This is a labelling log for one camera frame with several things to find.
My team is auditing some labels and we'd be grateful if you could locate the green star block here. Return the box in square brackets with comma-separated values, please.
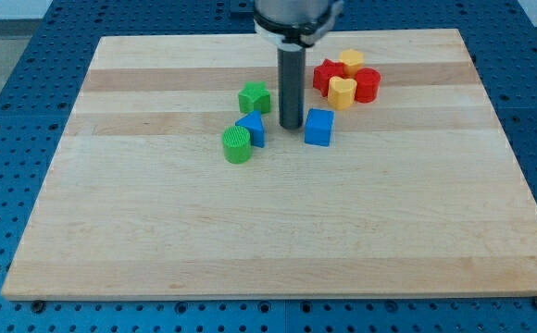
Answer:
[238, 81, 271, 114]

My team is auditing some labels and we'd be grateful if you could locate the yellow hexagon block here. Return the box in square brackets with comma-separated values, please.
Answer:
[339, 49, 364, 78]

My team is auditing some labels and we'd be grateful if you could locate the wooden board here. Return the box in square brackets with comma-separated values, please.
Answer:
[1, 29, 537, 301]

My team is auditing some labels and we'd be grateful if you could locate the blue triangle block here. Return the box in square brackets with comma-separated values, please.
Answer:
[235, 110, 266, 148]

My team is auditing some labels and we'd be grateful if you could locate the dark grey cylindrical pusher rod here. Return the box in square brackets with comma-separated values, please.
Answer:
[278, 49, 306, 130]

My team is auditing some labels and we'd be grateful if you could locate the green cylinder block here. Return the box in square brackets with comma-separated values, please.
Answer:
[221, 126, 252, 164]

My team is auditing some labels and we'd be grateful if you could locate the blue perforated table plate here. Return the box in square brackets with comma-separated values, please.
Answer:
[0, 0, 537, 332]

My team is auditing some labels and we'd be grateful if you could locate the blue cube block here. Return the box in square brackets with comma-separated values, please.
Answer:
[305, 108, 334, 147]

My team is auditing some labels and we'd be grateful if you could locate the yellow heart block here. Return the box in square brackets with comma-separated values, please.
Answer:
[327, 76, 357, 110]

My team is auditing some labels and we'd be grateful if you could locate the red star block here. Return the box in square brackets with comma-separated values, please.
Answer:
[312, 59, 345, 97]

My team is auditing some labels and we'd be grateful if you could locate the red cylinder block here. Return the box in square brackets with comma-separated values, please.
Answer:
[355, 68, 381, 103]

